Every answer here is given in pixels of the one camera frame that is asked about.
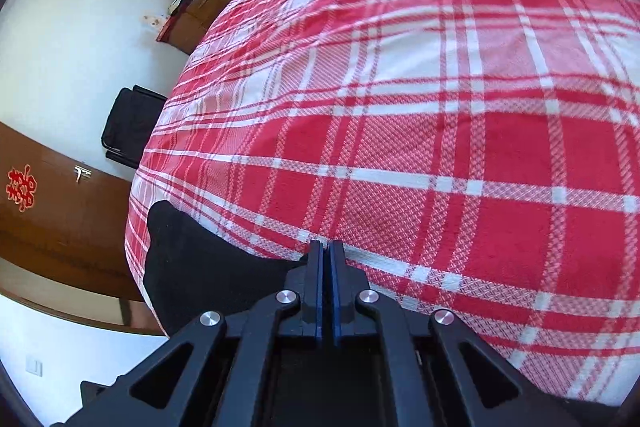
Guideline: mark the black folding chair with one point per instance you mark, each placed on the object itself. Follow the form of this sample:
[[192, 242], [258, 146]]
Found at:
[[132, 127]]

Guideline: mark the black pants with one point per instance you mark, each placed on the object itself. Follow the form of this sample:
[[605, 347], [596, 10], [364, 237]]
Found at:
[[200, 267]]

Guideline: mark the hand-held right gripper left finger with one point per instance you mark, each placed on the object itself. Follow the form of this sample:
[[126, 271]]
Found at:
[[320, 297]]

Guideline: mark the white wall switch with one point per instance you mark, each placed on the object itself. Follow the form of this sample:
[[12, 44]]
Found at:
[[34, 365]]

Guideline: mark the red paper door decoration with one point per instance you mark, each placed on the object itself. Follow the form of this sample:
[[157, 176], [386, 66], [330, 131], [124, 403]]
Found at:
[[21, 188]]

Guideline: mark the bed with red plaid sheet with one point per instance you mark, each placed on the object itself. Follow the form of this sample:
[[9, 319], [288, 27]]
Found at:
[[425, 132]]

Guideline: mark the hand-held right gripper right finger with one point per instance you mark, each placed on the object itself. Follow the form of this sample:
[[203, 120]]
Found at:
[[341, 297]]

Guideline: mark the brown wooden door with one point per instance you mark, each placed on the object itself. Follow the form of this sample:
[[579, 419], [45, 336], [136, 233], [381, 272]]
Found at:
[[65, 247]]

